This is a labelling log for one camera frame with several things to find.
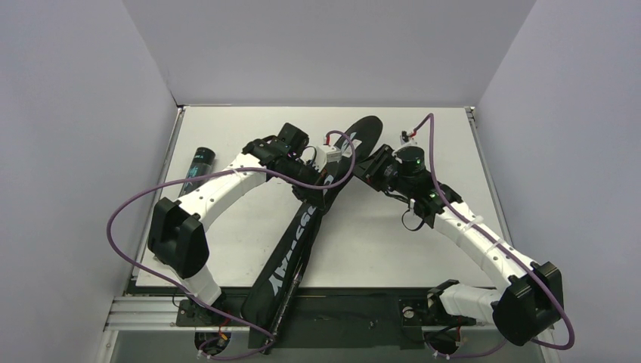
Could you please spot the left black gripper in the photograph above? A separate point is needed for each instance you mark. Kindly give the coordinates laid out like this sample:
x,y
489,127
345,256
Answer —
x,y
317,190

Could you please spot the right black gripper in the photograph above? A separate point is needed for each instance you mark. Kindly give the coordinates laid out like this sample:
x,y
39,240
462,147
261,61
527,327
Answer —
x,y
377,163

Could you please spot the black shuttlecock tube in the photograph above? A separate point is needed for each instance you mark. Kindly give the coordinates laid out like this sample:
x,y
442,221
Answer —
x,y
201,164

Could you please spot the black badminton racket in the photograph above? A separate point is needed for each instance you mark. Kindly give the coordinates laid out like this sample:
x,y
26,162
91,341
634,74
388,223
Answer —
x,y
284,307

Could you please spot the black Crossway racket bag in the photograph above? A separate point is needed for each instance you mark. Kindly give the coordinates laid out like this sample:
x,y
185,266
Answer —
x,y
275,278

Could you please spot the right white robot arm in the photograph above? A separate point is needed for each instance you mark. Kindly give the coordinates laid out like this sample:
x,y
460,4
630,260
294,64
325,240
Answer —
x,y
444,210

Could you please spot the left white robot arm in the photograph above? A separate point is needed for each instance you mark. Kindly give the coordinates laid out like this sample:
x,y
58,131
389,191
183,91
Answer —
x,y
178,228

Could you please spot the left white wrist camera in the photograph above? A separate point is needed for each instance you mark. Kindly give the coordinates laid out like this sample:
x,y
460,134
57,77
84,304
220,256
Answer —
x,y
325,155

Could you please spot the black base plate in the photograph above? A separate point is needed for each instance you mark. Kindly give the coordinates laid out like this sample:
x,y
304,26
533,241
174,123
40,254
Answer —
x,y
322,337

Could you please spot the aluminium frame rail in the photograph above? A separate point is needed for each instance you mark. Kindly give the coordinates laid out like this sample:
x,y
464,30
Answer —
x,y
519,318

